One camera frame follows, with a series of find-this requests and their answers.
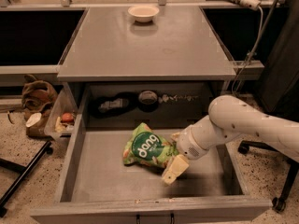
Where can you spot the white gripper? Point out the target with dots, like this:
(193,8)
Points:
(189,144)

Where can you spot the green rice chip bag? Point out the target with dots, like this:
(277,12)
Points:
(148,148)

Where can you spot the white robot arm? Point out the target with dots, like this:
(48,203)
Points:
(227,118)

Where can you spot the grey counter cabinet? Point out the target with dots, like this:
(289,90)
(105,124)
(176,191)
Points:
(178,45)

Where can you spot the grey open drawer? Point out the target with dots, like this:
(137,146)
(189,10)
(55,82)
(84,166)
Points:
(95,186)

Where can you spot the brown paper bag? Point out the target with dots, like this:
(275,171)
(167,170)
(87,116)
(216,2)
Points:
(37,99)

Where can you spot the black tape roll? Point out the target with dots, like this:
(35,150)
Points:
(147,97)

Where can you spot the red apple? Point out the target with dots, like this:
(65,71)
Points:
(67,117)

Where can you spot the black office chair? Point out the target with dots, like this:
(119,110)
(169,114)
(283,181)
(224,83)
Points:
(269,173)

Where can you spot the clear plastic bin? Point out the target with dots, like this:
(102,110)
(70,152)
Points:
(55,128)

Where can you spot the white bowl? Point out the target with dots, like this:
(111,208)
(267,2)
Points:
(144,13)

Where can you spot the black metal stand leg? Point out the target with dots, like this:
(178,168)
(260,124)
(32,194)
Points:
(22,171)

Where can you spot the black drawer handle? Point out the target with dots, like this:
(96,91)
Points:
(167,219)

